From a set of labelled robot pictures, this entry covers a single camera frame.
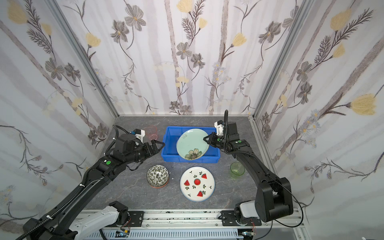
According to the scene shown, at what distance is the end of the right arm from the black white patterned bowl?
306 mm

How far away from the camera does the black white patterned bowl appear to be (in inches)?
30.9

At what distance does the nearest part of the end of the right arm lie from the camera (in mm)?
613
